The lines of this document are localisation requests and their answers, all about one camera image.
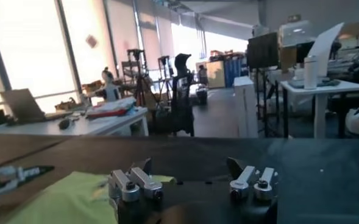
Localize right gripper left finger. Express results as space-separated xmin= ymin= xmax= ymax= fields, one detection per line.
xmin=107 ymin=157 xmax=165 ymax=203

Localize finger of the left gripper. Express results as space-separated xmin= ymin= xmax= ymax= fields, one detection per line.
xmin=0 ymin=164 xmax=56 ymax=199

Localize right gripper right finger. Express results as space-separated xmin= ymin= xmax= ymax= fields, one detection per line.
xmin=226 ymin=156 xmax=279 ymax=201

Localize yellow-green t-shirt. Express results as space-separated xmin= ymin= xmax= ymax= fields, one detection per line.
xmin=7 ymin=170 xmax=177 ymax=224

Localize stack of folded clothes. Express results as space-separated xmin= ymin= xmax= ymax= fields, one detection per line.
xmin=85 ymin=96 xmax=137 ymax=119

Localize black vinyl table cover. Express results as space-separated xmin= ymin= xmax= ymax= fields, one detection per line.
xmin=0 ymin=135 xmax=359 ymax=224

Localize white office desk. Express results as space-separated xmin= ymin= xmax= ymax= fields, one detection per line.
xmin=0 ymin=106 xmax=149 ymax=137

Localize grey laptop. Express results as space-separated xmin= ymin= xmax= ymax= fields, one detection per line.
xmin=0 ymin=88 xmax=73 ymax=124

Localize tall white cardboard box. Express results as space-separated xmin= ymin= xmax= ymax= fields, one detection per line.
xmin=233 ymin=75 xmax=259 ymax=138

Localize white standing desk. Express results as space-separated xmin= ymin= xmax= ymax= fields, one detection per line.
xmin=280 ymin=79 xmax=359 ymax=139

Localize black office chair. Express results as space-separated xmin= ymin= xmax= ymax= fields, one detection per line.
xmin=170 ymin=53 xmax=196 ymax=137

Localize blue storage crates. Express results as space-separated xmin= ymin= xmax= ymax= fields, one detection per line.
xmin=224 ymin=57 xmax=249 ymax=88

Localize white insulated bottle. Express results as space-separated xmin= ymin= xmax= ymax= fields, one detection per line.
xmin=303 ymin=55 xmax=319 ymax=90

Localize curved white paper sheet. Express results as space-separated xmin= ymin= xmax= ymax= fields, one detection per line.
xmin=307 ymin=21 xmax=345 ymax=77

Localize black camera tripod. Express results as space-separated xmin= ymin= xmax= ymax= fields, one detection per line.
xmin=157 ymin=55 xmax=174 ymax=101
xmin=127 ymin=48 xmax=151 ymax=107

